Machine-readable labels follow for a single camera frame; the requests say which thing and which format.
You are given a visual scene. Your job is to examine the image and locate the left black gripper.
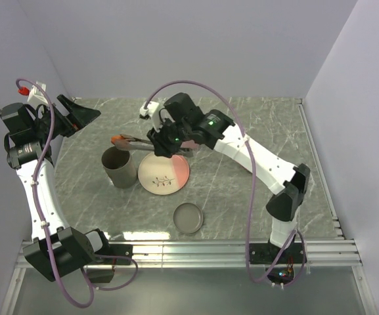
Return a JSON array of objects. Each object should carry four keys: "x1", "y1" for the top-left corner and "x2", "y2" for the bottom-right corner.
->
[{"x1": 32, "y1": 94, "x2": 100, "y2": 142}]

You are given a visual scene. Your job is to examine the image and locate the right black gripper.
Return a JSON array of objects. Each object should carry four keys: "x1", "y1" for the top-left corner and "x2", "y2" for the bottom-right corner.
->
[{"x1": 146, "y1": 116, "x2": 190, "y2": 160}]

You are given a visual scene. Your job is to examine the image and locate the metal tongs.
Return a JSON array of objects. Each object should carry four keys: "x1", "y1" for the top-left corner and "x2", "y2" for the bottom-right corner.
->
[{"x1": 115, "y1": 135, "x2": 194, "y2": 158}]

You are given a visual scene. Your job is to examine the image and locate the red orange fried piece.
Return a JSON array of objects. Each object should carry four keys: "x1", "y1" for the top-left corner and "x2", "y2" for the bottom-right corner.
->
[{"x1": 110, "y1": 135, "x2": 123, "y2": 146}]

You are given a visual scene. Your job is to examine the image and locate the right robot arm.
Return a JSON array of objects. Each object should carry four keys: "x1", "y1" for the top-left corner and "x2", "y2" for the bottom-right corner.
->
[{"x1": 139, "y1": 93, "x2": 310, "y2": 263}]

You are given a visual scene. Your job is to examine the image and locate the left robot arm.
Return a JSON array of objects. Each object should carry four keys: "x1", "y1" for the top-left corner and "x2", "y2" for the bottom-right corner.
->
[{"x1": 0, "y1": 94, "x2": 112, "y2": 282}]

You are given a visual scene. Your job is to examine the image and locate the pink cylindrical container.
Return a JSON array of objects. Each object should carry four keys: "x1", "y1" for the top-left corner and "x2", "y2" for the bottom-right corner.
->
[{"x1": 181, "y1": 140, "x2": 200, "y2": 150}]

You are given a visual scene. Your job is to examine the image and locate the pink and cream plate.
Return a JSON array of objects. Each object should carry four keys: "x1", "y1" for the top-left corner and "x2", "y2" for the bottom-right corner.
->
[{"x1": 138, "y1": 153, "x2": 190, "y2": 196}]

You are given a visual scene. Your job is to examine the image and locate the grey cylindrical container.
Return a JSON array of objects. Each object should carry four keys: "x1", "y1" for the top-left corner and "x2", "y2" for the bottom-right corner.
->
[{"x1": 101, "y1": 146, "x2": 137, "y2": 189}]

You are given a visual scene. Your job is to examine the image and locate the grey round lid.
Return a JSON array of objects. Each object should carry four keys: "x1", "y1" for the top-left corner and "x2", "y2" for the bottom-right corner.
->
[{"x1": 173, "y1": 203, "x2": 204, "y2": 234}]

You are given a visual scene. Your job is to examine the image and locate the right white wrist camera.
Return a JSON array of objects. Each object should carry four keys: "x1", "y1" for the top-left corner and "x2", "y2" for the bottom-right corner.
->
[{"x1": 139, "y1": 101, "x2": 163, "y2": 133}]

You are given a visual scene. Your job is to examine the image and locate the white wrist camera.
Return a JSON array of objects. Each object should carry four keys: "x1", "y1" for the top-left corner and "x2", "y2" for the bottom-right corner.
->
[
  {"x1": 139, "y1": 101, "x2": 163, "y2": 133},
  {"x1": 16, "y1": 78, "x2": 49, "y2": 106}
]

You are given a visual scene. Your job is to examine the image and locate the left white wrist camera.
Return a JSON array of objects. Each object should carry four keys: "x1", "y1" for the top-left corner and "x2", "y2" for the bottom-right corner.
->
[{"x1": 16, "y1": 78, "x2": 49, "y2": 106}]

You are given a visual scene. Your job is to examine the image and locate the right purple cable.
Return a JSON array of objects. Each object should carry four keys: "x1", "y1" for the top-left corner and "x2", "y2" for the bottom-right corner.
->
[{"x1": 145, "y1": 80, "x2": 307, "y2": 289}]

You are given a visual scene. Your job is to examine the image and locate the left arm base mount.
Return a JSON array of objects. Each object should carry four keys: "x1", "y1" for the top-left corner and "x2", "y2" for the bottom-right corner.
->
[{"x1": 86, "y1": 244, "x2": 135, "y2": 285}]

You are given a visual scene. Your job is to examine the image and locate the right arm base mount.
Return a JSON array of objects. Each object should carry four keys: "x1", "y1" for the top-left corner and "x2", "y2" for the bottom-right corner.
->
[{"x1": 248, "y1": 242, "x2": 308, "y2": 289}]

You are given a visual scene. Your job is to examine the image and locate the aluminium rail frame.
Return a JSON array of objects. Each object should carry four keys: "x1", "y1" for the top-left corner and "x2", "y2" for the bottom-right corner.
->
[{"x1": 9, "y1": 97, "x2": 376, "y2": 314}]

